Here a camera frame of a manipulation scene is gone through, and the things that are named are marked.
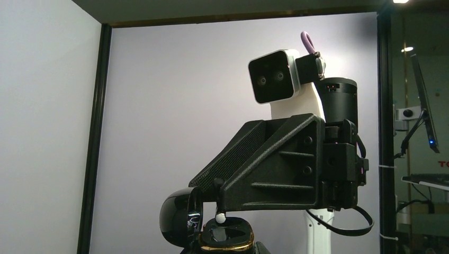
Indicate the right black corner post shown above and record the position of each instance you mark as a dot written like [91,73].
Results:
[386,143]

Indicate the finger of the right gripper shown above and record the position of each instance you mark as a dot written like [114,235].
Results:
[248,139]

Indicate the monitor on arm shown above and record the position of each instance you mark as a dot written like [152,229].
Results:
[421,113]

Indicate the left black corner post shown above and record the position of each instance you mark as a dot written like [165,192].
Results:
[94,142]

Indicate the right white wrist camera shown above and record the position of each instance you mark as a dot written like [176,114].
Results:
[285,80]

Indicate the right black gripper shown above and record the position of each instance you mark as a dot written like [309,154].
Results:
[284,172]

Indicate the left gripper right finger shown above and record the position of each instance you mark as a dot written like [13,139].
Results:
[260,248]

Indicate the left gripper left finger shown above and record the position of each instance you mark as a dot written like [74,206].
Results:
[190,250]

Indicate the black gold charging case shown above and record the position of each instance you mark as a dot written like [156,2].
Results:
[181,224]

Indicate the black corner post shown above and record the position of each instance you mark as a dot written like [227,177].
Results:
[94,142]
[386,143]

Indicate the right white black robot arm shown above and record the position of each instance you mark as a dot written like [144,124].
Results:
[339,100]

